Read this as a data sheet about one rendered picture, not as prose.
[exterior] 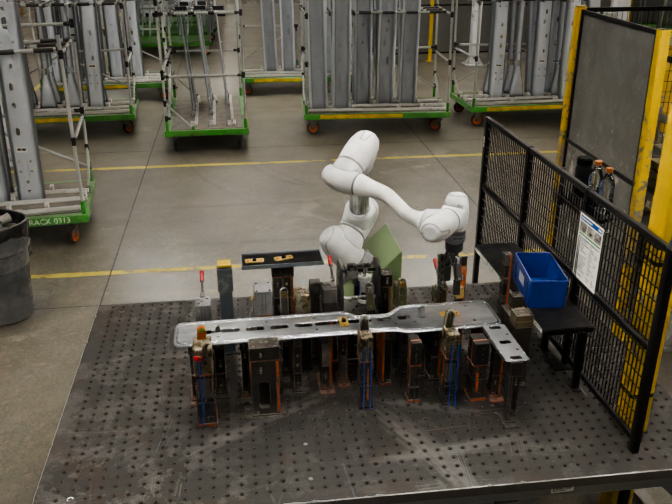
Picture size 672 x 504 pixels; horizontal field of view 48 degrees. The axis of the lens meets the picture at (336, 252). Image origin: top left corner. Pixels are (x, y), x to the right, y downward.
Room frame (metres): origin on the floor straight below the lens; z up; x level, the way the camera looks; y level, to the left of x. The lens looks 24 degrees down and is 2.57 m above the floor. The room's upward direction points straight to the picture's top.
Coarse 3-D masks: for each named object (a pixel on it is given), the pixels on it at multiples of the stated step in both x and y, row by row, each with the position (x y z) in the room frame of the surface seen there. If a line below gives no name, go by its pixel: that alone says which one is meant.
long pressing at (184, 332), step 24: (336, 312) 2.89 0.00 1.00; (408, 312) 2.89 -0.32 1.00; (432, 312) 2.89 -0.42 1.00; (480, 312) 2.89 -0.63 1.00; (192, 336) 2.69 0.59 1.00; (216, 336) 2.69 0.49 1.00; (240, 336) 2.69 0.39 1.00; (264, 336) 2.69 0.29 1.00; (288, 336) 2.69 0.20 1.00; (312, 336) 2.70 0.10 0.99
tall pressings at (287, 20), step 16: (272, 0) 12.38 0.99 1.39; (288, 0) 12.48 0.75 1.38; (304, 0) 12.28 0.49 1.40; (352, 0) 12.49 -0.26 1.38; (272, 16) 12.41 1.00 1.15; (288, 16) 12.70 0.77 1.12; (304, 16) 12.26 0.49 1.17; (272, 32) 12.41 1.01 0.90; (288, 32) 12.68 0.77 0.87; (304, 32) 12.24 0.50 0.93; (272, 48) 12.40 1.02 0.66; (288, 48) 12.42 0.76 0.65; (272, 64) 12.38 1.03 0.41; (288, 64) 12.41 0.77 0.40; (304, 64) 12.20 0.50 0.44
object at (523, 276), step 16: (528, 256) 3.18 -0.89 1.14; (544, 256) 3.18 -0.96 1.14; (528, 272) 3.18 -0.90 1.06; (544, 272) 3.18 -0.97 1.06; (560, 272) 2.99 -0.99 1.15; (528, 288) 2.91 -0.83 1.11; (544, 288) 2.88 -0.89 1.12; (560, 288) 2.88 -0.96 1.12; (528, 304) 2.89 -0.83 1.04; (544, 304) 2.88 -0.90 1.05; (560, 304) 2.88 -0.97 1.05
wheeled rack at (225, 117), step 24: (240, 0) 8.86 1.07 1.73; (168, 24) 10.50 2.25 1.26; (240, 24) 8.86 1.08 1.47; (168, 72) 9.61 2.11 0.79; (240, 72) 10.65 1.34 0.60; (168, 96) 9.06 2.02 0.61; (216, 96) 10.56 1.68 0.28; (240, 96) 10.59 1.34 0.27; (168, 120) 9.21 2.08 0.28; (192, 120) 9.16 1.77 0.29; (216, 120) 9.19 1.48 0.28; (240, 120) 9.19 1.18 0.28; (240, 144) 8.85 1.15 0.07
